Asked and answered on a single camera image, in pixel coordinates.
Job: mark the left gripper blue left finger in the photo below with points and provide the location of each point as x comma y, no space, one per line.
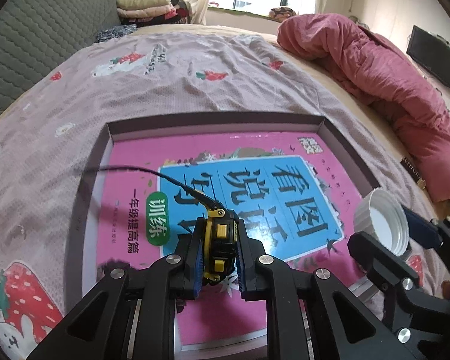
188,281

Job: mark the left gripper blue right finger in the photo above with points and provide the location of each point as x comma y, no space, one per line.
252,283

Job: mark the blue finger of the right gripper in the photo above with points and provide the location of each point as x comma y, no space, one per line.
422,231
381,266

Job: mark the black yellow digital watch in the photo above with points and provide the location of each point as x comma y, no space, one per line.
221,229

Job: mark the white plastic jar lid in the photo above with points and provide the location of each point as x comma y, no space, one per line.
381,216

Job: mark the grey shallow cardboard box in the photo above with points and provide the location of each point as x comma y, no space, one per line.
82,270

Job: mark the pink Chinese workbook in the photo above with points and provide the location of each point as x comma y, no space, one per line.
287,189

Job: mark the rose pink quilt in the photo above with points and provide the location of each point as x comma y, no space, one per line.
379,75

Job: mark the pink strawberry print blanket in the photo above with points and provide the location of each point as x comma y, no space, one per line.
47,135

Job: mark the dark patterned cloth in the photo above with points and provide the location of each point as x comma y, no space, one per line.
115,32

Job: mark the stack of folded clothes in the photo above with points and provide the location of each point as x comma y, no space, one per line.
143,13

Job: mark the grey quilted headboard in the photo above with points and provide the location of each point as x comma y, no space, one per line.
36,36

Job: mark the wall mounted black television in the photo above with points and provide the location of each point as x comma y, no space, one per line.
431,53

